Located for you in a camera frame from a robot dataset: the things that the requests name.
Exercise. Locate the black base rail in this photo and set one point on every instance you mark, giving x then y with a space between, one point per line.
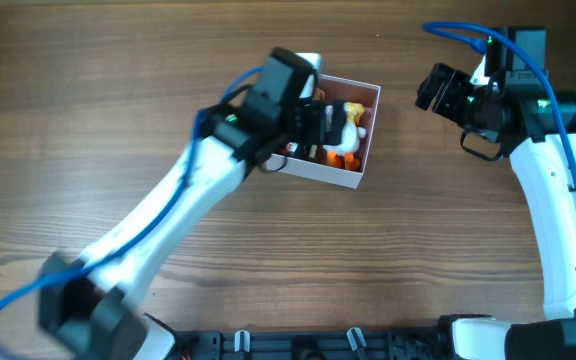
352 344

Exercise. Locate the pink white cardboard box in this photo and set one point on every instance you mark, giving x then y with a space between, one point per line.
310 160

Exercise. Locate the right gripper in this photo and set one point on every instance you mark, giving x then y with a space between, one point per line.
450 98

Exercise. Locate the brown plush bear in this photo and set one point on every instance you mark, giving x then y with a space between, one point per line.
319 95

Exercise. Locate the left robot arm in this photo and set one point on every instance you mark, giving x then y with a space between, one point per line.
89 303

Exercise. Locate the red toy fire truck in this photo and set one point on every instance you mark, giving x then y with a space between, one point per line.
289 149

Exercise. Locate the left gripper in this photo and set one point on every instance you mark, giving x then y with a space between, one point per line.
313 130

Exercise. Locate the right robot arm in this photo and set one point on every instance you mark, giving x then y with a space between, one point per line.
509 101

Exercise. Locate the white yellow plush duck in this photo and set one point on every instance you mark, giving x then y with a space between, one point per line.
343 154

